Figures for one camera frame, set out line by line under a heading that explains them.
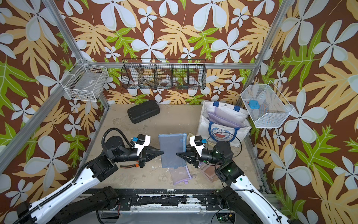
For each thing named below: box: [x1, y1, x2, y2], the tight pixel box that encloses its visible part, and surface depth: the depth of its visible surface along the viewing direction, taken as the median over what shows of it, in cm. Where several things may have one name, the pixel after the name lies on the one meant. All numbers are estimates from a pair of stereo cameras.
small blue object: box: [248, 99, 260, 110], surface depth 88 cm
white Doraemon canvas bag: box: [197, 101, 252, 148], surface depth 91 cm
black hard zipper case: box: [127, 99, 161, 124], surface depth 111 cm
